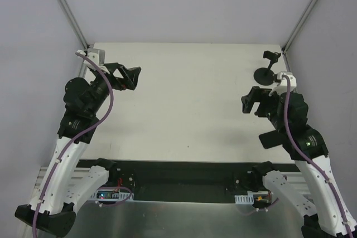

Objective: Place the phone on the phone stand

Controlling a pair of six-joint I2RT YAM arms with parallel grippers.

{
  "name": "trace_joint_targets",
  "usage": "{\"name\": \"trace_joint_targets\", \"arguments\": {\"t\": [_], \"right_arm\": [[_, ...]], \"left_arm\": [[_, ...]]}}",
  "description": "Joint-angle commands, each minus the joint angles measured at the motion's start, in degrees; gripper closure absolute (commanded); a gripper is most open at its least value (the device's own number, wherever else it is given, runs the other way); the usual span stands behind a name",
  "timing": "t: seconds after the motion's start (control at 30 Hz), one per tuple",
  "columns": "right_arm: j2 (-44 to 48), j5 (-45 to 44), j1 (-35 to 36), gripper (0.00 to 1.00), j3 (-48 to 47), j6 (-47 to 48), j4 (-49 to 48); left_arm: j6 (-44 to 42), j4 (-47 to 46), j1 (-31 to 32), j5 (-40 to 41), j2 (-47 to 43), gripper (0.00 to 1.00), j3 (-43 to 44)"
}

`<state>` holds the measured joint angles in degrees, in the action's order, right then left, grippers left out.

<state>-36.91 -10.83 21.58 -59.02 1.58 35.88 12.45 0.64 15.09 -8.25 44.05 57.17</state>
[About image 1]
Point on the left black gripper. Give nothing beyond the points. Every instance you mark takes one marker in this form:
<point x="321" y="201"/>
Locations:
<point x="115" y="76"/>

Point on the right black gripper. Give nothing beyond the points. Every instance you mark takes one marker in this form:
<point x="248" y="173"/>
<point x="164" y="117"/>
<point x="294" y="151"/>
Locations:
<point x="262" y="101"/>

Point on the black phone stand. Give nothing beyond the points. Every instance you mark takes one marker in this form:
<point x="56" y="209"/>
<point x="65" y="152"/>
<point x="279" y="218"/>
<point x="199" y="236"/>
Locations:
<point x="264" y="75"/>

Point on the black smartphone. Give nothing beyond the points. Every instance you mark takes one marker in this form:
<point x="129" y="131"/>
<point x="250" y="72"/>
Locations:
<point x="272" y="139"/>

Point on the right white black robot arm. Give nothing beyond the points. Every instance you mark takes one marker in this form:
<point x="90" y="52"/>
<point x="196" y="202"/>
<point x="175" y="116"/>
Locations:
<point x="327" y="214"/>

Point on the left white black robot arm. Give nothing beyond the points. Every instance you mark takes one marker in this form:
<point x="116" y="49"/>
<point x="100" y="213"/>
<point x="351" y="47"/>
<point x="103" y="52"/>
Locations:
<point x="54" y="207"/>

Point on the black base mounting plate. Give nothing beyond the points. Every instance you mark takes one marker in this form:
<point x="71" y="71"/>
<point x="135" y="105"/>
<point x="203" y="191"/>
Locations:
<point x="197" y="182"/>

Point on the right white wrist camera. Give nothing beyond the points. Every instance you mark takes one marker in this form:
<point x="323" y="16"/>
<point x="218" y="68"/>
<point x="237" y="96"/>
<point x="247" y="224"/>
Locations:
<point x="285" y="82"/>

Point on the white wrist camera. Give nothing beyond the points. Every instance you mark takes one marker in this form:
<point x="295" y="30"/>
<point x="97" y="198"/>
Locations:
<point x="97" y="56"/>
<point x="285" y="82"/>

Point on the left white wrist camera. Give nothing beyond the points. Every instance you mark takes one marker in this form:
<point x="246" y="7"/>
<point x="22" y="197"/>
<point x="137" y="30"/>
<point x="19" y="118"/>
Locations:
<point x="97" y="56"/>

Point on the aluminium extrusion rail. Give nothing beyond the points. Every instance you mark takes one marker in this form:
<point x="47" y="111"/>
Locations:
<point x="297" y="181"/>

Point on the right white cable duct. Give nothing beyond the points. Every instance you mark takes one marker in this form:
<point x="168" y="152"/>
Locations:
<point x="252" y="197"/>

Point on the white cable duct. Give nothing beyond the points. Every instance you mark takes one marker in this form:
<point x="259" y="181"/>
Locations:
<point x="252" y="197"/>
<point x="111" y="196"/>

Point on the left white cable duct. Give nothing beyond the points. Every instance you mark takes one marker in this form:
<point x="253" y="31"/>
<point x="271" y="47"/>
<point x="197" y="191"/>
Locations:
<point x="111" y="196"/>

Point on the left aluminium frame post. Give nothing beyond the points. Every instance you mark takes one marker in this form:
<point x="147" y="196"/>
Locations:
<point x="73" y="23"/>

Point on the aluminium frame post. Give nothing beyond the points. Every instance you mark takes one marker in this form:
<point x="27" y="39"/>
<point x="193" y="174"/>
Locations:
<point x="299" y="25"/>
<point x="73" y="23"/>

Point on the right aluminium frame post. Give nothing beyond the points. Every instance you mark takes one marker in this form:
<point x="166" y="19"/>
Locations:
<point x="299" y="25"/>

